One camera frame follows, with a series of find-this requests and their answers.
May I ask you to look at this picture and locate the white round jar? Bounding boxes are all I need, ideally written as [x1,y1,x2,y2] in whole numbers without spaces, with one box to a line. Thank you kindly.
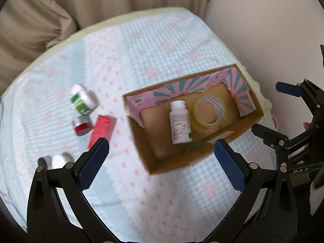
[52,152,74,169]

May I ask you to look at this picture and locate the yellow tape roll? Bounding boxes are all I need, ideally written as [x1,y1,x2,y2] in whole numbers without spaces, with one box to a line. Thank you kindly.
[190,95,225,128]

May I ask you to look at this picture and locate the white medicine bottle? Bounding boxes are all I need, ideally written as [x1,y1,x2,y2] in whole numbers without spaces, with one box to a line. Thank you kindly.
[169,100,192,144]

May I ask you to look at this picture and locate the red pink carton box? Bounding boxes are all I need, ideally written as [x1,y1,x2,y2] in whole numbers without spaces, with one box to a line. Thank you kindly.
[87,115,116,149]

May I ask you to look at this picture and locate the person right hand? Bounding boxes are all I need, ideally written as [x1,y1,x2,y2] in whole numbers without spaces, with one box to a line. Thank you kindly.
[303,122,314,150]

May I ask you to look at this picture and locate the red lid small jar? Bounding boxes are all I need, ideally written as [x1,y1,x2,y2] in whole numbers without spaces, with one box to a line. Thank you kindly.
[72,115,92,136]

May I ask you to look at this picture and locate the pink cardboard box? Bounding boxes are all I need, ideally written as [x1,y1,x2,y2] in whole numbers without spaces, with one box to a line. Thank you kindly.
[123,64,271,174]

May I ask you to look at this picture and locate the green white jar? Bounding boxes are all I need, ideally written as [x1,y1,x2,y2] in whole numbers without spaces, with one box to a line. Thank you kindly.
[70,83,99,115]

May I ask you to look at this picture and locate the blue white bed cover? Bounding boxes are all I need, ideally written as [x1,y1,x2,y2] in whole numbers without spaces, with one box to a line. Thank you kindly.
[0,6,279,243]

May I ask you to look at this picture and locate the beige curtain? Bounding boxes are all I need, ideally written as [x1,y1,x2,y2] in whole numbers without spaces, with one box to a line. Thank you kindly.
[1,0,209,91]

